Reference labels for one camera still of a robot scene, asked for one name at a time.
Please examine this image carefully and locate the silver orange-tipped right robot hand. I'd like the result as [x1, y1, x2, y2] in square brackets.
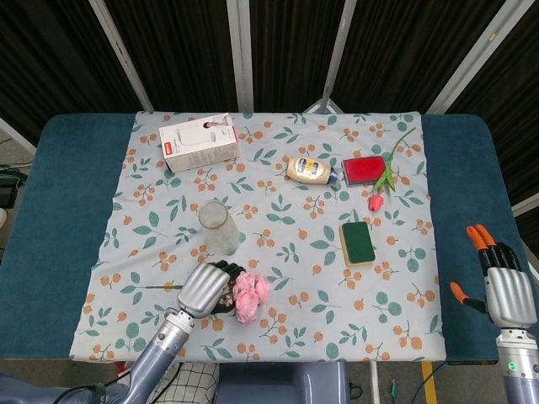
[449, 224, 536, 329]

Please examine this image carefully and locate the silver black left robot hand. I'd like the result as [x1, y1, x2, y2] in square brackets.
[176, 260, 245, 319]

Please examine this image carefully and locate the pink artificial peony bouquet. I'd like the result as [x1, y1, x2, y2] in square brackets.
[145, 271, 270, 325]

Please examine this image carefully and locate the clear textured glass vase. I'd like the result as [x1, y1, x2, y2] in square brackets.
[197, 200, 240, 257]

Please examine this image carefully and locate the white black checkered cloth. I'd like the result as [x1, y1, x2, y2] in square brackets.
[168, 361, 220, 404]

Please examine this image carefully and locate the fruit and leaf print tablecloth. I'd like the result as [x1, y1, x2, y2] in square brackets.
[69, 109, 447, 364]

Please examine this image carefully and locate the grey blue robot torso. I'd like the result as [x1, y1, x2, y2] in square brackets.
[216, 361, 350, 404]

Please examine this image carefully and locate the white cardboard product box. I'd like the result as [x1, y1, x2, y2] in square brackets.
[158, 112, 242, 173]

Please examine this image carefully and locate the green and yellow sponge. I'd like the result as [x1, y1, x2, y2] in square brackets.
[339, 221, 376, 267]

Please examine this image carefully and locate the mayonnaise squeeze bottle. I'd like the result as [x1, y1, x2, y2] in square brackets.
[286, 156, 343, 186]

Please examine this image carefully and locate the teal table cover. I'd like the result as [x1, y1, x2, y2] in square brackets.
[0, 112, 539, 365]

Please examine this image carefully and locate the pink artificial tulip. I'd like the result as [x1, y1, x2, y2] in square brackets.
[368, 127, 417, 213]

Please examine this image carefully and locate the red ink pad case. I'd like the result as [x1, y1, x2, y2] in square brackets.
[340, 154, 387, 187]

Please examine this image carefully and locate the black device box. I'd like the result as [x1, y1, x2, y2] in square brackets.
[0, 174, 20, 208]

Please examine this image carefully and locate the white screen frame post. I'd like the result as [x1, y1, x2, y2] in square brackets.
[423, 0, 531, 114]
[227, 0, 256, 114]
[88, 0, 155, 113]
[302, 0, 359, 114]

